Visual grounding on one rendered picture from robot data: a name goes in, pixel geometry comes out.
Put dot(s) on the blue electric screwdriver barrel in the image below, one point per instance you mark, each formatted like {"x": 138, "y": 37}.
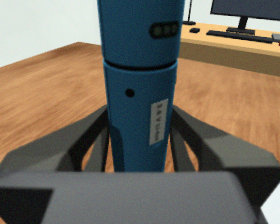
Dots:
{"x": 140, "y": 42}

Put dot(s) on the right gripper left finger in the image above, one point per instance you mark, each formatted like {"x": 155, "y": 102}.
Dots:
{"x": 64, "y": 149}

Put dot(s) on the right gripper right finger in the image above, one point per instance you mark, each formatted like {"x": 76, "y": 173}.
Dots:
{"x": 257, "y": 169}

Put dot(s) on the white rimmed tray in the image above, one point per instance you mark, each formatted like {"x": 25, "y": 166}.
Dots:
{"x": 271, "y": 207}

